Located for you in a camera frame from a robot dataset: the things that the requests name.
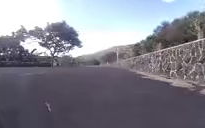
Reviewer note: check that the distant hill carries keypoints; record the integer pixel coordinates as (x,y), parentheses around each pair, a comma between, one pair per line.
(101,56)

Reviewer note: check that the pole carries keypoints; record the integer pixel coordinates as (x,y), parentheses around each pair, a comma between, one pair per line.
(117,55)

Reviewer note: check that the dark asphalt road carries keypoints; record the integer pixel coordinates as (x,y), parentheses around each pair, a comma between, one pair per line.
(100,96)

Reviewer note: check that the large spreading tree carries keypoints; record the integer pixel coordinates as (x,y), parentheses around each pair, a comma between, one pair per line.
(56,36)

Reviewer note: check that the pale scrap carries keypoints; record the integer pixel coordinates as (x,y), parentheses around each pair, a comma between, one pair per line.
(48,106)

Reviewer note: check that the wooded slope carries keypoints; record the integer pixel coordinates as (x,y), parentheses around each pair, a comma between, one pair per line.
(176,33)

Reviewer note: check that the pale kerb strip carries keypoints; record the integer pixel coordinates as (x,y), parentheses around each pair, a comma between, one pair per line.
(185,83)

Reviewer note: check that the group of dark trees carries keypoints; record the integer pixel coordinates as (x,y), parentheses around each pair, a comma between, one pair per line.
(6,46)

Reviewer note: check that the rough stone wall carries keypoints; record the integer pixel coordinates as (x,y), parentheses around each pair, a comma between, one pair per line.
(183,61)

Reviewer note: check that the low dark wall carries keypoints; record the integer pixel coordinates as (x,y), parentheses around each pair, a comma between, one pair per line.
(20,63)

